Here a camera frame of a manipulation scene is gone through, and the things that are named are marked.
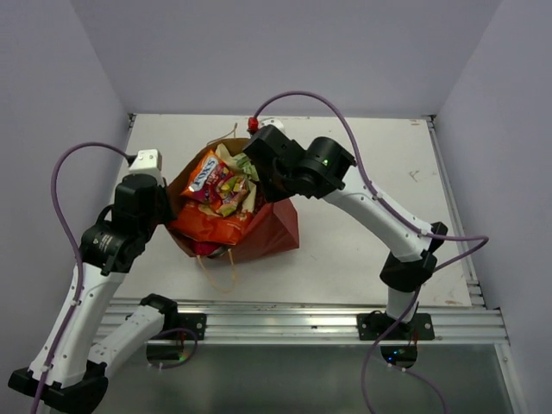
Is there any green small sachet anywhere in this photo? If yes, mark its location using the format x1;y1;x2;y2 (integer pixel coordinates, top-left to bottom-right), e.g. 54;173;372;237
234;153;260;182

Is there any orange beige chips bag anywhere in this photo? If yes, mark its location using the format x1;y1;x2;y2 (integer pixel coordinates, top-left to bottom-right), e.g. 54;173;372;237
166;144;265;246

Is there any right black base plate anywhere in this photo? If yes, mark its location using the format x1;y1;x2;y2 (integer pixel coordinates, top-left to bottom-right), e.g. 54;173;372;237
356;310;436;341

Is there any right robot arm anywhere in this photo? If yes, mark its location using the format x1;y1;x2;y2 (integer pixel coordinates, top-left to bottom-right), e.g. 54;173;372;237
243;125;449;339

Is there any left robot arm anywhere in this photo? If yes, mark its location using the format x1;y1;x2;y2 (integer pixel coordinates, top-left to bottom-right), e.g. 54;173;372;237
9;173;179;413

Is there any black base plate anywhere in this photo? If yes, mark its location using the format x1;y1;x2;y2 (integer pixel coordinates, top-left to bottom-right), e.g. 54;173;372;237
356;310;436;341
152;312;207;342

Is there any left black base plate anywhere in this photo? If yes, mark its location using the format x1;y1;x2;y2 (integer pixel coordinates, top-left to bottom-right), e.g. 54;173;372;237
152;312;207;342

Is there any aluminium mounting rail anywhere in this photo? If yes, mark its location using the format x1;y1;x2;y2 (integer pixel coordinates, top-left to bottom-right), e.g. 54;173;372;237
64;299;514;346

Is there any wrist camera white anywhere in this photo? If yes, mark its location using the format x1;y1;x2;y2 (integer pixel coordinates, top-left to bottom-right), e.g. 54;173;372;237
129;149;162;175
247;116;285;135

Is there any red paper bag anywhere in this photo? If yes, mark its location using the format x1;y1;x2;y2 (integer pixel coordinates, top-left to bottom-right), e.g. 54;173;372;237
166;123;300;294

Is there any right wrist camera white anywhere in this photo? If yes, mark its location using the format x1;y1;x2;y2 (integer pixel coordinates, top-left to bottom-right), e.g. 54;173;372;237
247;116;285;135

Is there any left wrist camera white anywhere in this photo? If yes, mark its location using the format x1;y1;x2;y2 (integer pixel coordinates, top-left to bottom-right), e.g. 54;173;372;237
129;149;162;175

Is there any pink REAL chips bag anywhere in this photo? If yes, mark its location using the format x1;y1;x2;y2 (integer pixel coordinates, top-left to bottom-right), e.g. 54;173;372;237
191;241;228;258

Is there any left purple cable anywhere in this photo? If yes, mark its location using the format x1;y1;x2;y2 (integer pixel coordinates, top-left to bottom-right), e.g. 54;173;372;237
29;143;135;414

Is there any orange yellow candy packet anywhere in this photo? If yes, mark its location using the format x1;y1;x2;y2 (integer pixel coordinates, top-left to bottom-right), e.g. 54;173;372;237
180;149;250;217

